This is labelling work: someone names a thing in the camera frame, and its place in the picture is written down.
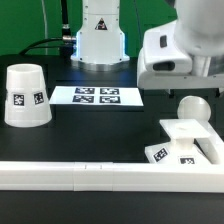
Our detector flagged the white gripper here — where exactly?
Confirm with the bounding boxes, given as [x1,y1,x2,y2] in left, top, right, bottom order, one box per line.
[137,21,224,90]

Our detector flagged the white lamp bulb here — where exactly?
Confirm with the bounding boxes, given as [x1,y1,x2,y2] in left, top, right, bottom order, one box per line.
[177,96,211,121]

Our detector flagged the white lamp base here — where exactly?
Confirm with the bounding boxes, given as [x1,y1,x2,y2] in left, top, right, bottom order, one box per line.
[145,119,210,165]

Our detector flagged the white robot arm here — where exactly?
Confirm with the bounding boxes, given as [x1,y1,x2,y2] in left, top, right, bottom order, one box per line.
[71,0,224,90]

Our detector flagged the white lamp shade cone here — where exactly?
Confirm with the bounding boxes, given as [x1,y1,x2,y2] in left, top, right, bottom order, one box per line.
[4,64,52,128]

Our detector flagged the white marker sheet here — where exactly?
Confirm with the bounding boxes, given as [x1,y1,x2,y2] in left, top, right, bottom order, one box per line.
[50,86,143,106]

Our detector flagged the white L-shaped fence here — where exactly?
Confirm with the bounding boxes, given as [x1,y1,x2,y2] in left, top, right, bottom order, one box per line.
[0,119,224,194]

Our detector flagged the black cable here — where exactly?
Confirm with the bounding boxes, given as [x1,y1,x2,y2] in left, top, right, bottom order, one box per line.
[19,0,78,56]

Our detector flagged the white thin cable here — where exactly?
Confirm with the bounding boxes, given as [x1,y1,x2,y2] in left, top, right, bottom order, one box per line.
[41,0,50,56]

